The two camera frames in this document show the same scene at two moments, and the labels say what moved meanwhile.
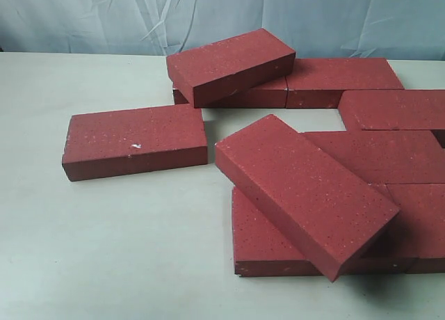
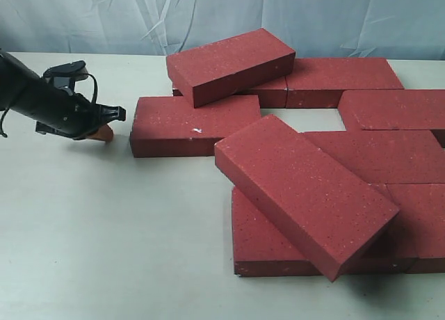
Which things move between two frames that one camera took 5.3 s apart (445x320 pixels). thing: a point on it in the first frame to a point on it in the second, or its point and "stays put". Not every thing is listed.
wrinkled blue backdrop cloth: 316,22 stays put
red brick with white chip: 112,143 to 172,126
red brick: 393,109 stays put
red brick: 218,69 stays put
